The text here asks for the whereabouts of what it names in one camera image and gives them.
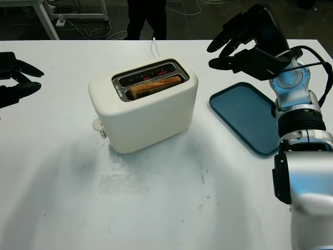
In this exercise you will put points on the browned toast slice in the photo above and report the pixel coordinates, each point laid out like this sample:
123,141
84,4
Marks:
153,87

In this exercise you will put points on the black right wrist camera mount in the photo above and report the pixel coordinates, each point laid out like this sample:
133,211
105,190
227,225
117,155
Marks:
260,65

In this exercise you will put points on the person in dark trousers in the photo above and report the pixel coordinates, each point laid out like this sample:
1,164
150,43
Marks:
147,18

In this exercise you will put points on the white toaster lever knob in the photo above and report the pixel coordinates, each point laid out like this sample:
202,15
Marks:
96,125

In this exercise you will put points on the white metal table frame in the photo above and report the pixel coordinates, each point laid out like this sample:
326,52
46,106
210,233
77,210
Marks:
49,24

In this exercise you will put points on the silver toaster dial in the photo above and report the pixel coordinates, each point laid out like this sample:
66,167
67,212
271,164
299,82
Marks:
103,134

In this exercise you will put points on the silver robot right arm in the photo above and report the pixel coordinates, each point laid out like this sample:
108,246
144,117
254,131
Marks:
301,169

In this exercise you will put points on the cream white two-slot toaster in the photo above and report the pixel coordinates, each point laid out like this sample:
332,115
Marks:
148,122

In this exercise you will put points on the white power strip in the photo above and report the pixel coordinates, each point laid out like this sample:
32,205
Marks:
61,23

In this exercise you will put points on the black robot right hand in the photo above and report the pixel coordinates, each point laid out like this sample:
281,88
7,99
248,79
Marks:
265,28

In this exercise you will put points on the teal blue plastic tray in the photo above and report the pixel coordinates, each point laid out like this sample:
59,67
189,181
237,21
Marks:
242,117

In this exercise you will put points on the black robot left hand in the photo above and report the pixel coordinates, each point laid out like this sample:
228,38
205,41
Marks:
15,91

